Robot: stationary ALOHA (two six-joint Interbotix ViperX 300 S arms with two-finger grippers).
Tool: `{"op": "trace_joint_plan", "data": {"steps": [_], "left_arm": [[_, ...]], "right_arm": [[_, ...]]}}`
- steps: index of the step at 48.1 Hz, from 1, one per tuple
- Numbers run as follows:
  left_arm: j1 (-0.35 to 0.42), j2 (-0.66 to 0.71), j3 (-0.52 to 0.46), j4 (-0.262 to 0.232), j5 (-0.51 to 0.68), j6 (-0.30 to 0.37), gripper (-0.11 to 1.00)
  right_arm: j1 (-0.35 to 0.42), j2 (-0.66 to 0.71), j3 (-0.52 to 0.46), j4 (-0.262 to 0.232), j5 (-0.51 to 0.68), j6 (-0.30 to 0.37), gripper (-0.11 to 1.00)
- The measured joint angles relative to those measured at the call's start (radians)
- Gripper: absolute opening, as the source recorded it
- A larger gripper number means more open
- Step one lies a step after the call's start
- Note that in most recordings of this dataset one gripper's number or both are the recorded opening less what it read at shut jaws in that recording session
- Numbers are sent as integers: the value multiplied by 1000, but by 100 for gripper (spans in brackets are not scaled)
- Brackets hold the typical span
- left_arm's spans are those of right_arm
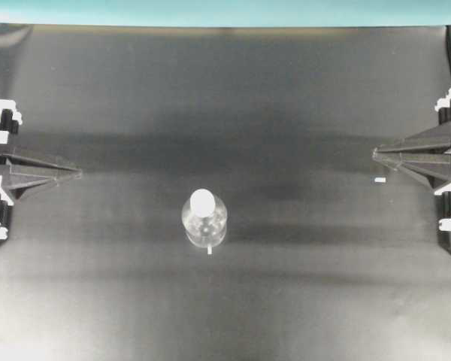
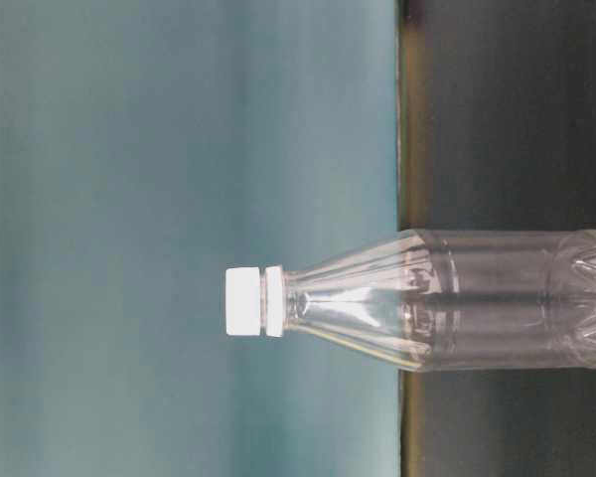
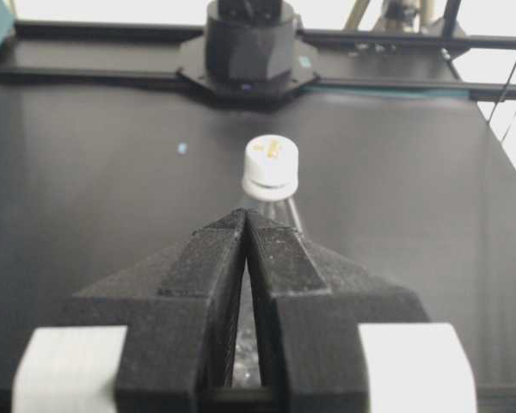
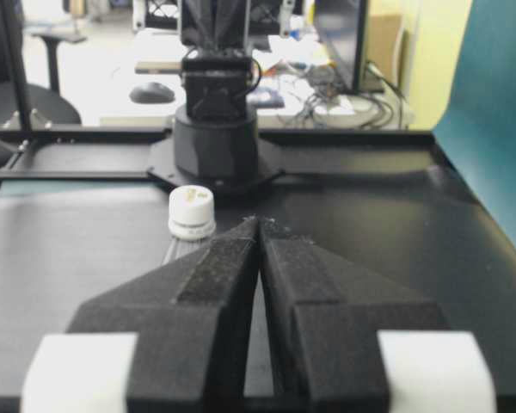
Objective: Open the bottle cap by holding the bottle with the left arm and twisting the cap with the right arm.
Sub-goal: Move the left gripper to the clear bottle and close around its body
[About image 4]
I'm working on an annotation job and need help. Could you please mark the teal backdrop sheet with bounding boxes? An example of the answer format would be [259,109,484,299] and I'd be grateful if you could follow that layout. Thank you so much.
[434,1,516,247]

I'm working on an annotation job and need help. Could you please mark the black computer mouse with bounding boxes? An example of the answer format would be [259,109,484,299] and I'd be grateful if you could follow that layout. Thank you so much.
[129,82,175,104]

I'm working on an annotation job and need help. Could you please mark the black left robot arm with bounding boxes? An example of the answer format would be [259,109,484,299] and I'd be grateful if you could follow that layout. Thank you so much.
[147,1,284,194]

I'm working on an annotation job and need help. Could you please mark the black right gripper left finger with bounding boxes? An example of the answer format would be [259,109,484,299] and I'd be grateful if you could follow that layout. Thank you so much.
[21,218,258,412]

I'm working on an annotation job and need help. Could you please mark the tangled desk cables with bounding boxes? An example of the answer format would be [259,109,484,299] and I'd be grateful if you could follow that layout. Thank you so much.
[279,64,414,130]

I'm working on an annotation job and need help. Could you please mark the clear plastic bottle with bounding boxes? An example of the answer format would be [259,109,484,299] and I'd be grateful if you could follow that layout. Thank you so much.
[162,236,213,265]

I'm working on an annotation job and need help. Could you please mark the white bottle cap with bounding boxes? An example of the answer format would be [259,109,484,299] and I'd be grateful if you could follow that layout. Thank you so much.
[168,185,216,241]

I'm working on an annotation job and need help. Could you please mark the black office chair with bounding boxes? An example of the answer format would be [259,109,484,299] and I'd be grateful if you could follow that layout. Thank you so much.
[0,12,84,125]

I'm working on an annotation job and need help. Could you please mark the black computer monitor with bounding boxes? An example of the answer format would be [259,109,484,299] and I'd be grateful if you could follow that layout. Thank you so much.
[313,0,384,95]

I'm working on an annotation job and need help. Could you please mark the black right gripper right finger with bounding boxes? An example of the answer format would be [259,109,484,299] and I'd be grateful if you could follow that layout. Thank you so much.
[260,219,495,412]

